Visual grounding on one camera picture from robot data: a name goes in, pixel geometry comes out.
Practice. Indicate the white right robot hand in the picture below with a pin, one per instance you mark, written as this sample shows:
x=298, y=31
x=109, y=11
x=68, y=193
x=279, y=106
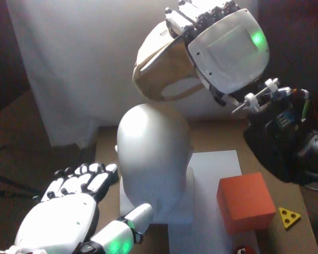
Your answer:
x=228, y=53

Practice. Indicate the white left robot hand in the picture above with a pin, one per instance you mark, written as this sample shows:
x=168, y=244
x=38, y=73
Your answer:
x=61, y=225

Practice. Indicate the beige baseball cap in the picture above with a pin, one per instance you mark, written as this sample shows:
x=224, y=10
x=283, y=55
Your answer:
x=164, y=68

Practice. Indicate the white mannequin head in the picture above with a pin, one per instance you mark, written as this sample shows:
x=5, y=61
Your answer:
x=153, y=148

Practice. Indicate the large white paper sheet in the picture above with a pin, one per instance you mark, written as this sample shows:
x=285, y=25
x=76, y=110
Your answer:
x=214, y=166

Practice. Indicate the orange cube block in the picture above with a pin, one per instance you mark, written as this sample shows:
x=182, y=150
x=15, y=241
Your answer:
x=243, y=201

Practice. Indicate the white backdrop cloth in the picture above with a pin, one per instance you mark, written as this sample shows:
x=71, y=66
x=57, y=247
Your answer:
x=69, y=66

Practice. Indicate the yellow triangle block with holes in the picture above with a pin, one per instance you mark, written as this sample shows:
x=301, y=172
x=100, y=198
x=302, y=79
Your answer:
x=289, y=217

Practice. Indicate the dark red toy with eyes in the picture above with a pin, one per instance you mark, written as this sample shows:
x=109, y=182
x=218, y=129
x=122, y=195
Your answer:
x=244, y=250

